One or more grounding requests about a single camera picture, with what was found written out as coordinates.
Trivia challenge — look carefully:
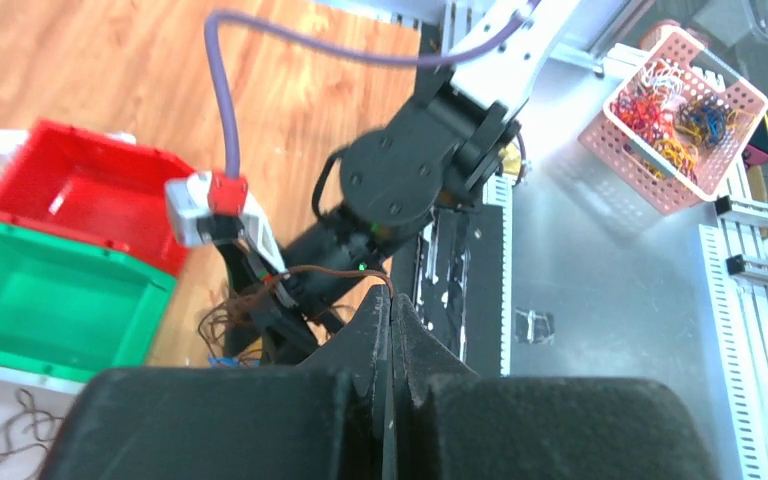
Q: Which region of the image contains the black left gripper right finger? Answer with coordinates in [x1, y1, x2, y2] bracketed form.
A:
[391, 295, 717, 479]

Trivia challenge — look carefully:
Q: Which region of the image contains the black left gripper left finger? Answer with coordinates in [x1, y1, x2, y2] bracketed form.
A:
[41, 286, 391, 479]

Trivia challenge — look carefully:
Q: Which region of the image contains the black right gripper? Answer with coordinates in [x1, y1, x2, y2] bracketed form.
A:
[214, 243, 348, 365]

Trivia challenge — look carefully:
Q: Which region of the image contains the brown cable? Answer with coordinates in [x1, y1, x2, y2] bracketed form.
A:
[197, 264, 396, 366]

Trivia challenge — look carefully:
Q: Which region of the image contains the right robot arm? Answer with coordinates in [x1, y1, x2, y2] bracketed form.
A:
[205, 1, 578, 364]

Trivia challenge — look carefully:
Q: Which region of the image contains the green storage bin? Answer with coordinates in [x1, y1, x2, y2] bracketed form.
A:
[0, 223, 177, 382]

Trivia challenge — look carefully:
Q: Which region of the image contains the red storage bin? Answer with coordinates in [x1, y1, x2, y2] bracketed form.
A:
[0, 120, 194, 276]

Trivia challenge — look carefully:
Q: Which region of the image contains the white storage bin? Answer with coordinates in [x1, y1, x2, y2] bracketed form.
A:
[0, 367, 84, 479]

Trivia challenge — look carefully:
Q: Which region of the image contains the pink perforated basket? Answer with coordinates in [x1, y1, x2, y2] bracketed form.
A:
[578, 25, 768, 215]

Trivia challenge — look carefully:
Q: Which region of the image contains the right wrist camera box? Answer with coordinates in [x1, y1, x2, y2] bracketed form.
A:
[164, 171, 286, 271]

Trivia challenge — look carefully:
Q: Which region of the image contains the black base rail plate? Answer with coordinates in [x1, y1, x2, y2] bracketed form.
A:
[390, 26, 514, 379]

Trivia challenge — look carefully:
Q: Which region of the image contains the black cable in bin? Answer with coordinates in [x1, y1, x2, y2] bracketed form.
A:
[0, 388, 67, 480]

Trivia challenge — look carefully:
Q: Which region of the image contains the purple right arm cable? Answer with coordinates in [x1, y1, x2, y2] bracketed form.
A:
[203, 0, 544, 180]

